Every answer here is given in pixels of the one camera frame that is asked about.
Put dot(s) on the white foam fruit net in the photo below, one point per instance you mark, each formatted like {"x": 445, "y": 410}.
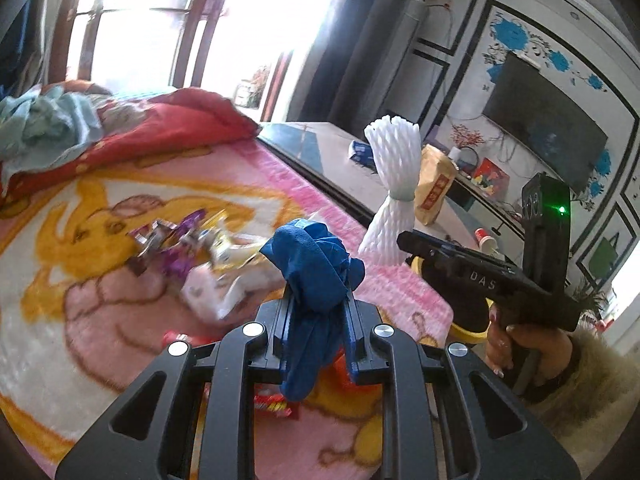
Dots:
{"x": 394, "y": 160}

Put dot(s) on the red blanket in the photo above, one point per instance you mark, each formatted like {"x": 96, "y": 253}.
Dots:
{"x": 170, "y": 130}

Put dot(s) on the brown window frame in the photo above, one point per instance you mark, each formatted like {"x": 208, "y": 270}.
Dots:
{"x": 192, "y": 15}

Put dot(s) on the red and white paper cup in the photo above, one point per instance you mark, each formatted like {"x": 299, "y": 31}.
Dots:
{"x": 485, "y": 240}

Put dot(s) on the white and yellow wrapper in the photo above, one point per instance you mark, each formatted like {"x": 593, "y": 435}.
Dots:
{"x": 230, "y": 247}

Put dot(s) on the purple foil wrapper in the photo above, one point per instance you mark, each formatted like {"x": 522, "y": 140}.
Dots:
{"x": 172, "y": 250}

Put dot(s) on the grey standing air conditioner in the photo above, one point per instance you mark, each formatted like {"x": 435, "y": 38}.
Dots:
{"x": 380, "y": 60}

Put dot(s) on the blue packet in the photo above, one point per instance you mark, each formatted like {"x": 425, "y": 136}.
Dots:
{"x": 361, "y": 154}

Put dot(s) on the red colourful box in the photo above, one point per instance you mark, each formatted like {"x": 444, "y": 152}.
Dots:
{"x": 491, "y": 176}

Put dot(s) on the grey coffee table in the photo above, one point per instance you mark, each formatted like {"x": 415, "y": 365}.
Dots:
{"x": 325, "y": 160}

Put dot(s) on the green wall decoration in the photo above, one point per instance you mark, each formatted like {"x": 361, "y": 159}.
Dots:
{"x": 605, "y": 257}

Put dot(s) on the wall television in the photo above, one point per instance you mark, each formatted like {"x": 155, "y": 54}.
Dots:
{"x": 545, "y": 120}

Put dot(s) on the yellow trash bin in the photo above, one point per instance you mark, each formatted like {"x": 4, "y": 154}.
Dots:
{"x": 467, "y": 305}

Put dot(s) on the white vase with flowers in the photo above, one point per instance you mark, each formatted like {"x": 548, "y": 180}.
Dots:
{"x": 454, "y": 154}

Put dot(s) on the orange wrapper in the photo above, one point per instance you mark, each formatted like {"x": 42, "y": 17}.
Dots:
{"x": 344, "y": 372}

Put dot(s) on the light blue cloth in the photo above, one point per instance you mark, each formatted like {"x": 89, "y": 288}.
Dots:
{"x": 42, "y": 122}

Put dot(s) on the small red wrapper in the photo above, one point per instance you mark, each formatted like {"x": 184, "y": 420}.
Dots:
{"x": 176, "y": 339}

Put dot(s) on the brown paper bag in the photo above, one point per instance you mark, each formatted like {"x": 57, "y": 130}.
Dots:
{"x": 436, "y": 185}

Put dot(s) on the person's right hand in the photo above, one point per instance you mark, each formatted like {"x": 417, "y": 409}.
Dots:
{"x": 550, "y": 355}

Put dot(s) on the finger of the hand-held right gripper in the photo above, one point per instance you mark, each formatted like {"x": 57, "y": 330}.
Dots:
{"x": 422, "y": 246}

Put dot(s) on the person's right forearm fur sleeve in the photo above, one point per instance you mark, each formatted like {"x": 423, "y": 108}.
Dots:
{"x": 595, "y": 400}

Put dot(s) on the pink printed blanket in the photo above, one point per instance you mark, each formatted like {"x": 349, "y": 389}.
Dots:
{"x": 100, "y": 320}

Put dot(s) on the red printed candy wrapper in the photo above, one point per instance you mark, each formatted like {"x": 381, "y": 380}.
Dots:
{"x": 272, "y": 405}

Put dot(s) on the television stand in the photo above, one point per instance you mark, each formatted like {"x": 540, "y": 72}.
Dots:
{"x": 480, "y": 205}

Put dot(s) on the crumpled white tissue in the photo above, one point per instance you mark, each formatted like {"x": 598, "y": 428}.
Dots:
{"x": 215, "y": 292}

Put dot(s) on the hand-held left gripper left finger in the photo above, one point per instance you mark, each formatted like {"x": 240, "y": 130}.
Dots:
{"x": 277, "y": 321}

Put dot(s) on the potted plant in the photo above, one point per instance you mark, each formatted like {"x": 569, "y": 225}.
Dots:
{"x": 592, "y": 300}

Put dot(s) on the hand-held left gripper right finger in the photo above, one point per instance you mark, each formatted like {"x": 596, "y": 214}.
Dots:
{"x": 351, "y": 342}

